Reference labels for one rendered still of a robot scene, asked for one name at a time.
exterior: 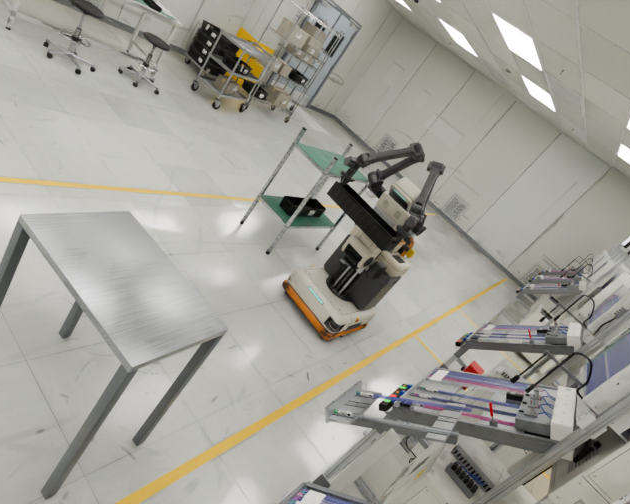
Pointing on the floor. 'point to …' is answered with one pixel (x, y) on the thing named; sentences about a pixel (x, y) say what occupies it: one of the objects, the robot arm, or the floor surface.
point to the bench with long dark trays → (101, 43)
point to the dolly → (204, 41)
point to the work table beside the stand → (113, 306)
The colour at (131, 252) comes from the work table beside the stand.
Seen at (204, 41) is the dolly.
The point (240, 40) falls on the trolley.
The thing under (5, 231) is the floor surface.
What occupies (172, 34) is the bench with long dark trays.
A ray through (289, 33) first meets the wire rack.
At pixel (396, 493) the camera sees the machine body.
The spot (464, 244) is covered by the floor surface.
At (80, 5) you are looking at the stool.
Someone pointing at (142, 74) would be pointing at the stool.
